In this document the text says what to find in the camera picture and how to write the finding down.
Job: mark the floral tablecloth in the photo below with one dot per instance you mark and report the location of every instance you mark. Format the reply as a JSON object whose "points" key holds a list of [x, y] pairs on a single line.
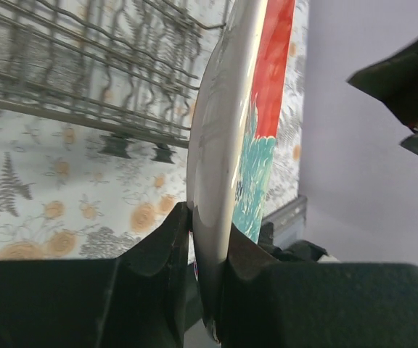
{"points": [[61, 196]]}

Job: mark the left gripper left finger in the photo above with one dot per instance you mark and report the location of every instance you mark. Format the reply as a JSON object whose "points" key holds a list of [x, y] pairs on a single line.
{"points": [[134, 300]]}

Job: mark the red teal flower plate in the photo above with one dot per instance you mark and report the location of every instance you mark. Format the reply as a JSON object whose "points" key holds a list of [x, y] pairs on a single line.
{"points": [[232, 139]]}

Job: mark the grey wire dish rack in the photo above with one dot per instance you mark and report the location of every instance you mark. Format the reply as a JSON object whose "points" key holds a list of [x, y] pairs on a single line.
{"points": [[131, 69]]}

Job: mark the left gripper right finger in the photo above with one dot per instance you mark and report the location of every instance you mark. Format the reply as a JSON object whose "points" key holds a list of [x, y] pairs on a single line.
{"points": [[295, 301]]}

